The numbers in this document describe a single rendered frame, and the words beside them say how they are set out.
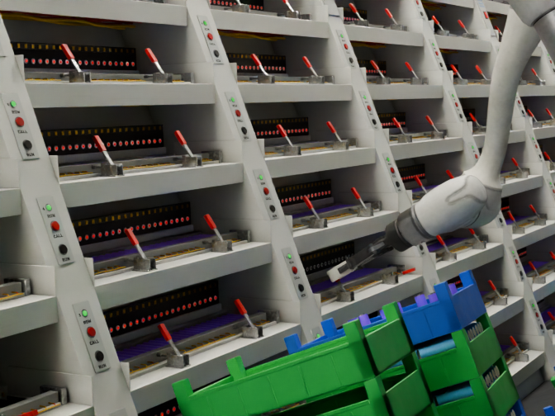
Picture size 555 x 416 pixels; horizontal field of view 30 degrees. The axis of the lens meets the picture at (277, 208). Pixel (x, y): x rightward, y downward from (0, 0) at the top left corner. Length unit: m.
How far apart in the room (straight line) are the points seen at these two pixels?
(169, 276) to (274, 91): 0.76
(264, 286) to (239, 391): 0.90
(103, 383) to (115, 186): 0.40
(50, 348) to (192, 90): 0.76
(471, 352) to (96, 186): 0.75
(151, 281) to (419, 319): 0.55
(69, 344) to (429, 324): 0.60
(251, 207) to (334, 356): 0.99
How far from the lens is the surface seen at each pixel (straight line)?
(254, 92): 2.53
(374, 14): 3.75
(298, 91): 2.72
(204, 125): 2.41
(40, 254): 1.79
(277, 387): 1.45
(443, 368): 1.70
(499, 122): 2.45
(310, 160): 2.63
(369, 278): 2.80
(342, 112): 3.01
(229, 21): 2.58
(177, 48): 2.45
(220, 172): 2.28
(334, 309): 2.47
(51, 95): 1.97
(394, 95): 3.26
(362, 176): 2.99
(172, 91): 2.26
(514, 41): 2.35
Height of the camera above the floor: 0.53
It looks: 5 degrees up
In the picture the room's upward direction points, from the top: 20 degrees counter-clockwise
